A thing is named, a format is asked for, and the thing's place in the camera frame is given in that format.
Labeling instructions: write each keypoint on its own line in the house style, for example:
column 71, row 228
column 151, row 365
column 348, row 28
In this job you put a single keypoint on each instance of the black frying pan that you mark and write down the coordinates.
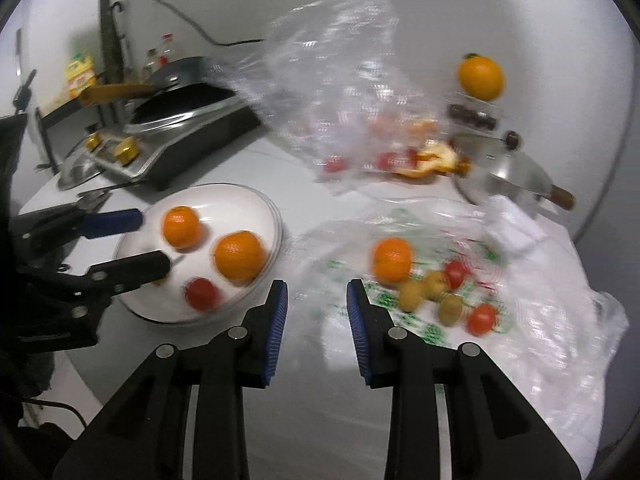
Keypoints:
column 184, row 81

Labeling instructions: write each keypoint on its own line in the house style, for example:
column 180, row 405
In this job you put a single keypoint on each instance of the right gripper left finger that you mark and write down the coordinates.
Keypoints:
column 244, row 356

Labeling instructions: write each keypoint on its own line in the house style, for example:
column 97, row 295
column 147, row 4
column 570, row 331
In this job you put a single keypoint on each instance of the oil bottle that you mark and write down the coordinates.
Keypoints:
column 150, row 65

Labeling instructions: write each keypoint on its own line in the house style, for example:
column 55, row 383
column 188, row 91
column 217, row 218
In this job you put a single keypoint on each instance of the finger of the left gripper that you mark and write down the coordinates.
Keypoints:
column 101, row 282
column 53, row 227

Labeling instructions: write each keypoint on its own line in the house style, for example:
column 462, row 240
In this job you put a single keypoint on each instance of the yellow green small fruit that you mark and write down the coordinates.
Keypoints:
column 434, row 285

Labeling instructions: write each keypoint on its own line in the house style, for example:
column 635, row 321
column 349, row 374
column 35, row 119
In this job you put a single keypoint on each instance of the steel pot lid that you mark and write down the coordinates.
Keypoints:
column 77, row 168

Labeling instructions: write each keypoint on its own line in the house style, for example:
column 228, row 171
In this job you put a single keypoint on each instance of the induction cooktop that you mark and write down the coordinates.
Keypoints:
column 169, row 133

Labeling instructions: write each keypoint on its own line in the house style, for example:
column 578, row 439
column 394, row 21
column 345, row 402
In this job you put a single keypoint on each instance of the large orange on box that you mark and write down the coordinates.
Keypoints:
column 481, row 77

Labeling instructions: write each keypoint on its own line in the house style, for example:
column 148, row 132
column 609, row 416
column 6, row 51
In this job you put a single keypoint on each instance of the orange peel pile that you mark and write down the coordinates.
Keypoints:
column 435, row 158

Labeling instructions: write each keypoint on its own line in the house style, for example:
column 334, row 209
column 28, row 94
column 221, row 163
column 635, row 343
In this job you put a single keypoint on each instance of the yellow detergent bottle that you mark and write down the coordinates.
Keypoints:
column 80, row 74

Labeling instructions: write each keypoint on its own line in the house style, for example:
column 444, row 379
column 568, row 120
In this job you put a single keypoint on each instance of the green yellow jujube fruit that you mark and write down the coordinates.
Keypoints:
column 410, row 295

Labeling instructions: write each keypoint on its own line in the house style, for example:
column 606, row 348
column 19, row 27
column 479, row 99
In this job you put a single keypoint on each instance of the black metal shelf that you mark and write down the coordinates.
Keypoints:
column 61, row 129

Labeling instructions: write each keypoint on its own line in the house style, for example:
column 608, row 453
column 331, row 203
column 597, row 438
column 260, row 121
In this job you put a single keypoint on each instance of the clear crumpled plastic bag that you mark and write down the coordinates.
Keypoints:
column 326, row 81

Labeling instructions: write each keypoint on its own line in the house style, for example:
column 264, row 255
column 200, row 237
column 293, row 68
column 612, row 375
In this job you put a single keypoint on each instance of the printed white plastic bag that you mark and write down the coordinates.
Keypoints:
column 554, row 337

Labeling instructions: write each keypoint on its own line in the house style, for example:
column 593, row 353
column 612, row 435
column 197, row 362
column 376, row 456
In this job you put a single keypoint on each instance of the red cap sauce bottle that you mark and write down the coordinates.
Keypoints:
column 167, row 50

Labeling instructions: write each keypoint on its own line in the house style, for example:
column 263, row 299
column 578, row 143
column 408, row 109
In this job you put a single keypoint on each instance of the clear box of chestnuts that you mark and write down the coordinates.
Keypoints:
column 472, row 113

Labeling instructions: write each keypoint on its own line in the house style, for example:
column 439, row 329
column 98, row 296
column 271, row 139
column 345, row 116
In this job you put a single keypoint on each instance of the white round plate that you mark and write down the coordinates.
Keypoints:
column 223, row 209

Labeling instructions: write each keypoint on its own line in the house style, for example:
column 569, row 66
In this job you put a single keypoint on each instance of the red cherry tomato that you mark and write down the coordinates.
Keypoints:
column 482, row 320

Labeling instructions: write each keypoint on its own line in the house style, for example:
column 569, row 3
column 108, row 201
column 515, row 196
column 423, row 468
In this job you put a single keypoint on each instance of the steel saucepan with wooden handle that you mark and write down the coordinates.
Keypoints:
column 490, row 166

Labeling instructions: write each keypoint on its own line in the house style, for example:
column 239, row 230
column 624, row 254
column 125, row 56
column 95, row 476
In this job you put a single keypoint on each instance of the cherry tomato on plate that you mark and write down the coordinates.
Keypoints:
column 201, row 294

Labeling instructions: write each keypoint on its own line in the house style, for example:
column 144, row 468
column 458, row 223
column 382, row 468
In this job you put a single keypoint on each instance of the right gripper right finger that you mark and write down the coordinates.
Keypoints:
column 389, row 356

